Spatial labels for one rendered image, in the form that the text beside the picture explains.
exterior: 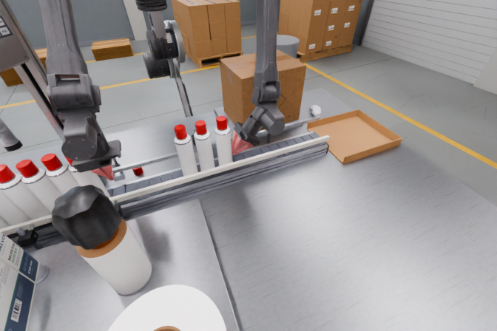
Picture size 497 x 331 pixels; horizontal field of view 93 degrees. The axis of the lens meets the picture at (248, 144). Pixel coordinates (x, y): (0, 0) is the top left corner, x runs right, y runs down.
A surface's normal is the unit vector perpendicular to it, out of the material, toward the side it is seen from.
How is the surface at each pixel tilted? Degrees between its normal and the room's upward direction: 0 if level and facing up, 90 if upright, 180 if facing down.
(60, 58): 62
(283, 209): 0
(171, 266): 0
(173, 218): 0
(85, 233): 90
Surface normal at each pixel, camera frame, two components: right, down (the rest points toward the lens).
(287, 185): -0.01, -0.77
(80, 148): 0.45, 0.56
